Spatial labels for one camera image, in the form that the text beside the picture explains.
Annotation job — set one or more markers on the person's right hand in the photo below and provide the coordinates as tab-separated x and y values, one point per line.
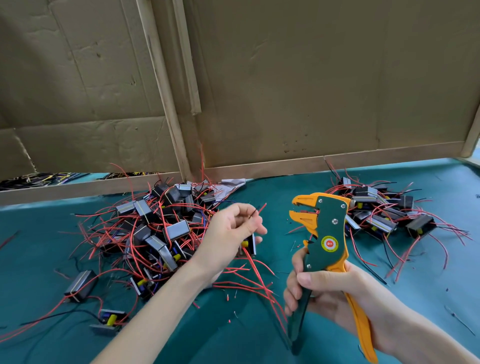
356	300

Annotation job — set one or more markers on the person's left hand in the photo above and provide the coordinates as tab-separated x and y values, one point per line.
225	240

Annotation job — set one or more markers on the person's left forearm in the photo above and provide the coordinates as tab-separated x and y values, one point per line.
154	322

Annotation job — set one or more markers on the person's right forearm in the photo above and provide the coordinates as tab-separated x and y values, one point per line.
435	341

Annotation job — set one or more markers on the thin wooden strip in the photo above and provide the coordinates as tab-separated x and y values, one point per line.
187	60

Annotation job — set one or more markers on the flat grey board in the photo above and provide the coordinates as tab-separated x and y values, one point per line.
474	157

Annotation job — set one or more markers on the smooth brown cardboard panel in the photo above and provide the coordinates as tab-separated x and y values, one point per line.
337	75

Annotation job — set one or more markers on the creased brown cardboard panel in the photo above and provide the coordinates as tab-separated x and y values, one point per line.
67	75

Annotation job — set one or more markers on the long wooden bottom rail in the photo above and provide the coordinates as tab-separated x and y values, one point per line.
337	160

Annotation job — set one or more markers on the short wooden bottom rail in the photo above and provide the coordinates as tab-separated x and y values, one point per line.
75	191

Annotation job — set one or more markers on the wide wooden post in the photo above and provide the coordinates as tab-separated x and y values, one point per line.
163	90

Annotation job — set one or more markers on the wooden corner post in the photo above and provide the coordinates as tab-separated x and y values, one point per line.
471	135

